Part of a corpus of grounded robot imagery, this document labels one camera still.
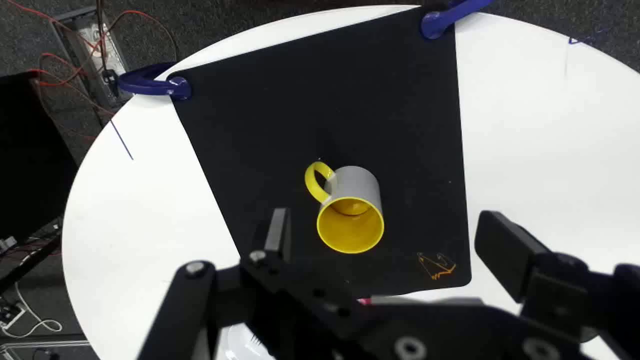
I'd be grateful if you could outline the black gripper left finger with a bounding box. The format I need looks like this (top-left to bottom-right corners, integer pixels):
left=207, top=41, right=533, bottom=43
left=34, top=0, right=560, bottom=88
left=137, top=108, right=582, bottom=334
left=237, top=207, right=298, bottom=278

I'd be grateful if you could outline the thin white cable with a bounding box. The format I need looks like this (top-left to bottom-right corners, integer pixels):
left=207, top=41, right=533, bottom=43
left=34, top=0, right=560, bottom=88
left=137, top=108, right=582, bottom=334
left=0, top=282, right=66, bottom=339

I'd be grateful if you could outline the thin dark wire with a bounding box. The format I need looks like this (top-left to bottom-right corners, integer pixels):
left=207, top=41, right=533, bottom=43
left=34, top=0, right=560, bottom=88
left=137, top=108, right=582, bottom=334
left=108, top=118, right=136, bottom=165

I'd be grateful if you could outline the black square mat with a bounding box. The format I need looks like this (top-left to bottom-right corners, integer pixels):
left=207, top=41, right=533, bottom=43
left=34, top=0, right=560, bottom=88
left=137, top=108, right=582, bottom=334
left=167, top=7, right=474, bottom=298

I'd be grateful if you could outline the white mug yellow inside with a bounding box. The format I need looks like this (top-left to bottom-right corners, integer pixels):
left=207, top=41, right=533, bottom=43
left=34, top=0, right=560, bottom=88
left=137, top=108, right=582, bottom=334
left=301, top=159, right=388, bottom=257

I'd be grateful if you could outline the gray metal rail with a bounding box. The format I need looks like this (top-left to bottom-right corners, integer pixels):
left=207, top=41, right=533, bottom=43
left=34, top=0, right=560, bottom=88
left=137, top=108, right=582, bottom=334
left=55, top=7, right=132, bottom=97

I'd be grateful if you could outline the red cable bundle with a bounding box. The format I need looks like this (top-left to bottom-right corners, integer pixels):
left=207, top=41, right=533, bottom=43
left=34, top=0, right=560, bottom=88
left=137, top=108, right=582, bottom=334
left=6, top=0, right=181, bottom=128

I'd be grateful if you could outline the dark equipment rail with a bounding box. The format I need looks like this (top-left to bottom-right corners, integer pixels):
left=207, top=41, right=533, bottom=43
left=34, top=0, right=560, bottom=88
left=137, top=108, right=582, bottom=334
left=0, top=216, right=66, bottom=286

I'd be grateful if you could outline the blue clamp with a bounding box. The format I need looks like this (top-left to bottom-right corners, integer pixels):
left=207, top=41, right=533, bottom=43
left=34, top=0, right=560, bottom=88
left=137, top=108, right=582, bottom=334
left=418, top=0, right=496, bottom=43
left=116, top=63, right=195, bottom=104

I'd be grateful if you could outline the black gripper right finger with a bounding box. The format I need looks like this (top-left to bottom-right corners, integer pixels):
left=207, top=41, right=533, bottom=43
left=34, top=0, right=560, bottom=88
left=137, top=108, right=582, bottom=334
left=474, top=208, right=591, bottom=307

